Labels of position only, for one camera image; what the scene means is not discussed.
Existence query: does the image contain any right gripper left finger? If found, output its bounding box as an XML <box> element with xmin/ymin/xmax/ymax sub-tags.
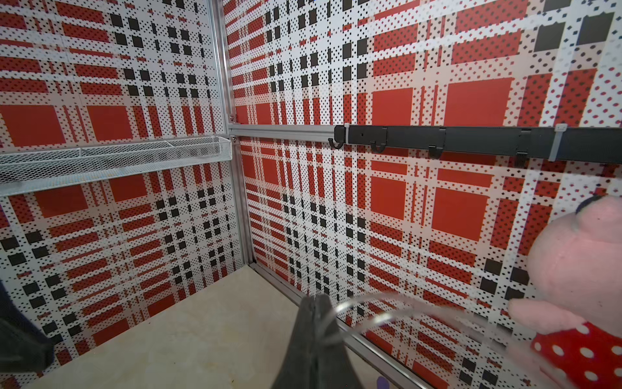
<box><xmin>271</xmin><ymin>294</ymin><xmax>330</xmax><ymax>389</ymax></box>

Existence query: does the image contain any pink pig plush toy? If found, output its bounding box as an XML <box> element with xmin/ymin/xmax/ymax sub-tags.
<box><xmin>508</xmin><ymin>195</ymin><xmax>621</xmax><ymax>388</ymax></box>

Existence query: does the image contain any clear star string light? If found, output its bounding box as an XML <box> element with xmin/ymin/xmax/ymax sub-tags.
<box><xmin>316</xmin><ymin>293</ymin><xmax>575</xmax><ymax>388</ymax></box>

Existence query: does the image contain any black hook rail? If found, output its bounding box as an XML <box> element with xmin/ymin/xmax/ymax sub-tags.
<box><xmin>328</xmin><ymin>123</ymin><xmax>621</xmax><ymax>166</ymax></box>

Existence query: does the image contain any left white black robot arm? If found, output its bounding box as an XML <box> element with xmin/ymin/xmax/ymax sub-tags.
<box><xmin>1</xmin><ymin>285</ymin><xmax>54</xmax><ymax>374</ymax></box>

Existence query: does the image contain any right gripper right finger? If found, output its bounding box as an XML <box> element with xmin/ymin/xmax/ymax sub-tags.
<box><xmin>317</xmin><ymin>294</ymin><xmax>363</xmax><ymax>388</ymax></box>

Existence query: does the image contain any white wire mesh shelf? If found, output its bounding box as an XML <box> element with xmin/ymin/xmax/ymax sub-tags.
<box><xmin>1</xmin><ymin>136</ymin><xmax>233</xmax><ymax>196</ymax></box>

